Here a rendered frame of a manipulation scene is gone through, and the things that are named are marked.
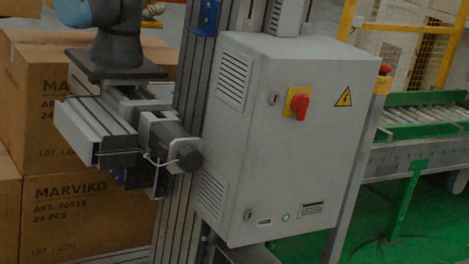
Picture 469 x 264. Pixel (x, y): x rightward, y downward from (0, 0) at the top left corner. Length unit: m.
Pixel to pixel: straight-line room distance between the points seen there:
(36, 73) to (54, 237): 0.63
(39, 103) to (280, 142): 0.93
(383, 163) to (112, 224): 1.31
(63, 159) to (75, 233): 0.32
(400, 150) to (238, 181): 1.67
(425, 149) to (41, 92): 1.90
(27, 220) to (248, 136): 1.09
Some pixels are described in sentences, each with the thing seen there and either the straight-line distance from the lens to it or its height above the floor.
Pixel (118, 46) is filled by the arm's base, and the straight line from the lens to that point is 1.60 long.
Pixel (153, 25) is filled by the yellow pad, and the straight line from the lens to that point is 2.06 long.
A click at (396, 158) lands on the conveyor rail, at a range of 2.88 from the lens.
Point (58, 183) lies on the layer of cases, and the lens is 2.10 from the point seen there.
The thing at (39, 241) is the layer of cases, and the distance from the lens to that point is 2.20.
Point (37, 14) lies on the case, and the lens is 3.90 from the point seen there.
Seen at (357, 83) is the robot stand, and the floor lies 1.17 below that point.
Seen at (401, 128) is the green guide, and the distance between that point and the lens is 2.98.
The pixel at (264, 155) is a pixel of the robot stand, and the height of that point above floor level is 1.00.
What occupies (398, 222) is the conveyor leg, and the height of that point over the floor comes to 0.13.
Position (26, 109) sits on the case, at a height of 0.78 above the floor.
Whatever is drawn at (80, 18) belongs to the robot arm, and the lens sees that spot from 1.46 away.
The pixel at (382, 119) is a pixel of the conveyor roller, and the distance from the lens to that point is 3.37.
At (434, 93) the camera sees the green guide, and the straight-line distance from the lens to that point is 3.90.
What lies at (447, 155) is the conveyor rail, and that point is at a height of 0.50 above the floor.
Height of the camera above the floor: 1.50
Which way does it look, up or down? 21 degrees down
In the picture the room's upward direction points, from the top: 11 degrees clockwise
